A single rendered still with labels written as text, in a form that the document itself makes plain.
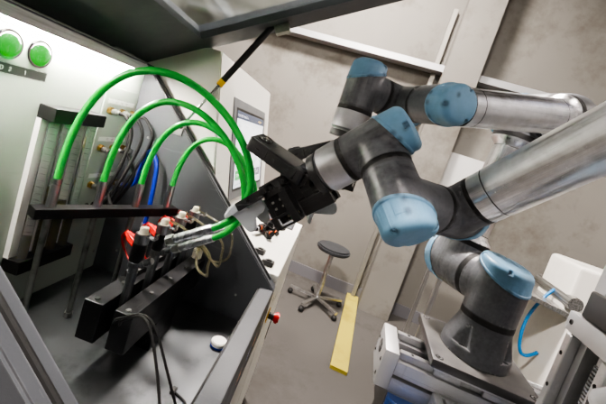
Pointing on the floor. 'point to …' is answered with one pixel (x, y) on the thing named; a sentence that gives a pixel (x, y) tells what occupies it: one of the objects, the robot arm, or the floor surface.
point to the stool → (324, 277)
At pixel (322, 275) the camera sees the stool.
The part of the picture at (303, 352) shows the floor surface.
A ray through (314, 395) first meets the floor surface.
